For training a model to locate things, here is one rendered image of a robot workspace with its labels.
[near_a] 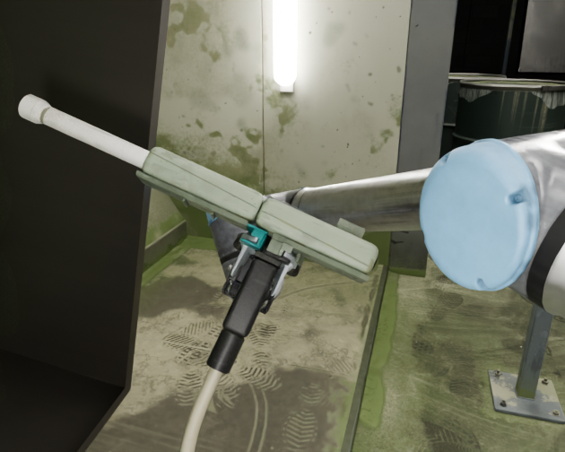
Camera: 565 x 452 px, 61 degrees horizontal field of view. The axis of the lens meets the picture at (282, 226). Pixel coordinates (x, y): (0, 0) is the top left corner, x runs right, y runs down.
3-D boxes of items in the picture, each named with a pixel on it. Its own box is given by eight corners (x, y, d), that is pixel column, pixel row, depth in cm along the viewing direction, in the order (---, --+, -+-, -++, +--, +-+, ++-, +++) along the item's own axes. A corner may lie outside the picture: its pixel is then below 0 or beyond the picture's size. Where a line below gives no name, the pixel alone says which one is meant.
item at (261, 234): (259, 253, 61) (267, 238, 61) (259, 248, 57) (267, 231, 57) (241, 245, 61) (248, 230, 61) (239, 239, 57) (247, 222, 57)
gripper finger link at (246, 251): (240, 275, 56) (247, 288, 64) (263, 231, 57) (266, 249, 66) (216, 264, 56) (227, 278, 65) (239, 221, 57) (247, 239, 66)
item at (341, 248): (308, 409, 58) (378, 240, 62) (313, 417, 53) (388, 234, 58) (-45, 242, 60) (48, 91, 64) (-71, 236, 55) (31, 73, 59)
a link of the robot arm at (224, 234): (247, 200, 99) (265, 256, 96) (195, 209, 93) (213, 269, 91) (265, 182, 91) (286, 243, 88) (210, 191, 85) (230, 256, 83)
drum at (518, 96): (430, 215, 319) (446, 78, 288) (517, 217, 317) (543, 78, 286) (456, 250, 265) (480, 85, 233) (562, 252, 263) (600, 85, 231)
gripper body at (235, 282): (270, 313, 64) (264, 317, 76) (297, 256, 66) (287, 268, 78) (219, 288, 64) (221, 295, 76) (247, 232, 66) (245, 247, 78)
